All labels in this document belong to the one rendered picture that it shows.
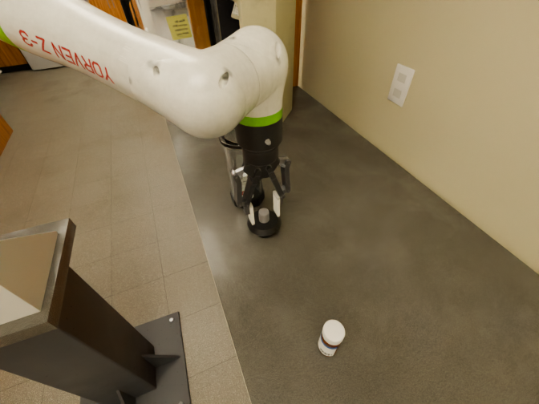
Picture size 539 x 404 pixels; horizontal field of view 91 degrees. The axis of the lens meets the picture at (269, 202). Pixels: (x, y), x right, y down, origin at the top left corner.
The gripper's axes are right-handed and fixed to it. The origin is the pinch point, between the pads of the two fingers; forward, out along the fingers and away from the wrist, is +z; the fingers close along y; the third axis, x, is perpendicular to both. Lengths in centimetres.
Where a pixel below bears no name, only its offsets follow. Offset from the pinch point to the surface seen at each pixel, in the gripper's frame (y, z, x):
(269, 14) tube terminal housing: -21, -33, -46
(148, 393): 62, 100, 0
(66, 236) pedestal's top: 52, 8, -19
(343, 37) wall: -55, -21, -54
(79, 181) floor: 108, 101, -187
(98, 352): 58, 43, -1
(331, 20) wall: -55, -25, -64
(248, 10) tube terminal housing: -14, -34, -46
